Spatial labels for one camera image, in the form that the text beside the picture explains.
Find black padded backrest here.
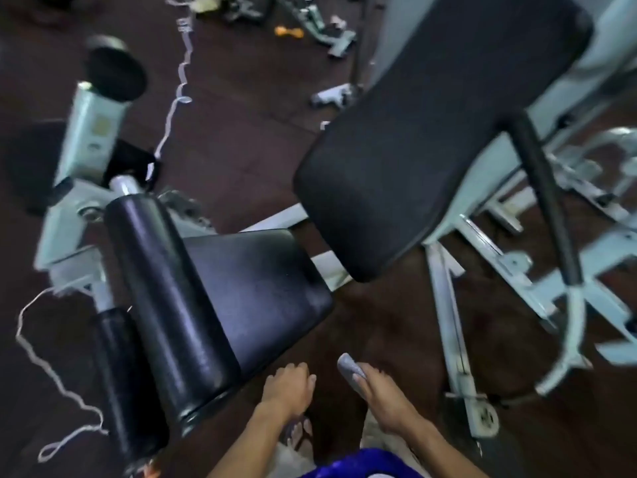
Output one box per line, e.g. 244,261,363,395
293,0,595,284

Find black weight plate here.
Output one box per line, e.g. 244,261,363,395
82,35,148,103

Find blue shorts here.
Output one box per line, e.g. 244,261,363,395
299,448,424,478

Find person's right forearm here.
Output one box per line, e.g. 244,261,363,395
393,415,491,478

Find white strap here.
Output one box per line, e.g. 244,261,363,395
145,0,196,182

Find large black roller pad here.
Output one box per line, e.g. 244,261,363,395
104,193,244,436

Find small black roller pad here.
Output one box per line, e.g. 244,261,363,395
91,307,171,476

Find grey cleaning cloth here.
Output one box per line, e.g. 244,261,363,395
337,353,368,387

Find white gym machine frame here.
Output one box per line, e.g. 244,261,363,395
241,0,637,440

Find person's left forearm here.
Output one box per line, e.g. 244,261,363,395
206,402,295,478

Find person's right hand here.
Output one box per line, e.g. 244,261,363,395
349,363,425,437

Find person's left hand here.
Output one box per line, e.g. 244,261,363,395
260,362,318,420

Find black padded seat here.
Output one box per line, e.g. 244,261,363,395
183,229,335,379

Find white cord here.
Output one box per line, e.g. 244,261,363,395
14,286,110,464

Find person's sandalled foot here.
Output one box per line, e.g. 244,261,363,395
281,417,315,456

